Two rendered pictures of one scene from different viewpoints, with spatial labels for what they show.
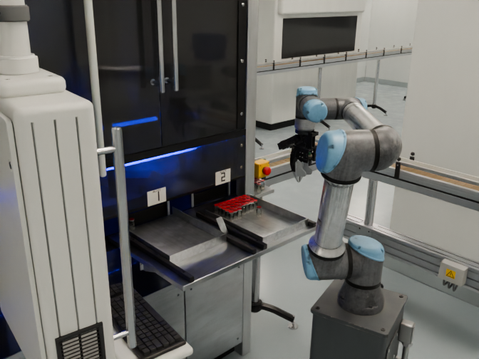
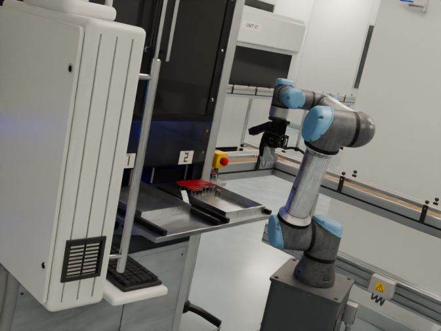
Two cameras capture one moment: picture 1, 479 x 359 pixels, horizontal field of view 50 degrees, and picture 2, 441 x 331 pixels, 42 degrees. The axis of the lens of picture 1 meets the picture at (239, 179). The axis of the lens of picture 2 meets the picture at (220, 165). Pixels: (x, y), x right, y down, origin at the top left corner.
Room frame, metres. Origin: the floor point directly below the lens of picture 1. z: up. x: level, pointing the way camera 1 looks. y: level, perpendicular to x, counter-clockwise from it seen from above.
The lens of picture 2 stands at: (-0.39, 0.29, 1.58)
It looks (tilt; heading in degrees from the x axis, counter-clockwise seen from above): 13 degrees down; 351
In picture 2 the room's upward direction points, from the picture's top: 12 degrees clockwise
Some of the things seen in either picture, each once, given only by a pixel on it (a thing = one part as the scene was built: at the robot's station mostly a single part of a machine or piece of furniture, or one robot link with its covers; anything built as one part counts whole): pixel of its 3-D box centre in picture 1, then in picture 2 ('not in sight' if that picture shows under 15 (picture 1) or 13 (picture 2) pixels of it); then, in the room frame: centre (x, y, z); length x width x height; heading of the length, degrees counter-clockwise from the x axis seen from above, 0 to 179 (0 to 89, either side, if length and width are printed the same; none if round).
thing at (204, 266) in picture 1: (217, 232); (178, 205); (1.83, 0.09, 0.87); 0.70 x 0.48 x 0.02; 133
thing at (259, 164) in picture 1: (259, 168); (216, 158); (2.25, -0.09, 0.99); 0.08 x 0.07 x 0.07; 43
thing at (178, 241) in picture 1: (171, 232); (136, 198); (1.76, 0.26, 0.90); 0.34 x 0.26 x 0.04; 43
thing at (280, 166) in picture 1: (278, 163); (228, 162); (2.55, -0.20, 0.92); 0.69 x 0.16 x 0.16; 133
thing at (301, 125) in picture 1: (305, 123); (279, 112); (1.84, -0.24, 1.32); 0.08 x 0.08 x 0.05
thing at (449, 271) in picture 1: (452, 272); (382, 286); (2.17, -1.04, 0.50); 0.12 x 0.05 x 0.09; 43
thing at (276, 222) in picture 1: (256, 217); (214, 199); (1.91, -0.07, 0.90); 0.34 x 0.26 x 0.04; 43
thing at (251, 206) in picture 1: (241, 209); (200, 190); (1.98, -0.01, 0.90); 0.18 x 0.02 x 0.05; 133
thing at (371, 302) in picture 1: (361, 289); (316, 265); (1.47, -0.41, 0.84); 0.15 x 0.15 x 0.10
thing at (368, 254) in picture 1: (363, 258); (322, 235); (1.47, -0.41, 0.96); 0.13 x 0.12 x 0.14; 96
